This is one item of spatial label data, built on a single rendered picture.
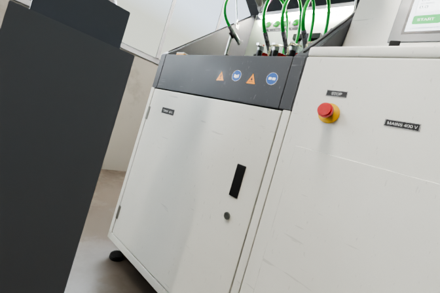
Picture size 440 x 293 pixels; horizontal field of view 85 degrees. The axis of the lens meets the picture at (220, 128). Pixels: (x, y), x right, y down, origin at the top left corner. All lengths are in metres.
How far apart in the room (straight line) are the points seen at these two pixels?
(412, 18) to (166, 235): 1.10
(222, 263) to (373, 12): 0.98
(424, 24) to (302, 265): 0.79
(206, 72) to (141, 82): 1.76
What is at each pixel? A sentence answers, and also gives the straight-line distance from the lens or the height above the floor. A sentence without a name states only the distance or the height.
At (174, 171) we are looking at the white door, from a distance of 0.95.
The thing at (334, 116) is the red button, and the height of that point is 0.79.
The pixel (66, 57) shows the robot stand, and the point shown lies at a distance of 0.61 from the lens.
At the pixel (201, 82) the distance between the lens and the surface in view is 0.94.
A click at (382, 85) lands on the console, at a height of 0.88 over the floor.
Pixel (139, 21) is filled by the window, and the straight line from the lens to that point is 2.68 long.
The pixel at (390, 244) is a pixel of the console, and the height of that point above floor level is 0.56.
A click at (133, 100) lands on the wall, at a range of 2.63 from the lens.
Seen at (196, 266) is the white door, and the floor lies 0.24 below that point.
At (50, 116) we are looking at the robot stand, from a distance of 0.61.
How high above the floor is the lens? 0.68
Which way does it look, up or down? 1 degrees up
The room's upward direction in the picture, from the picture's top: 16 degrees clockwise
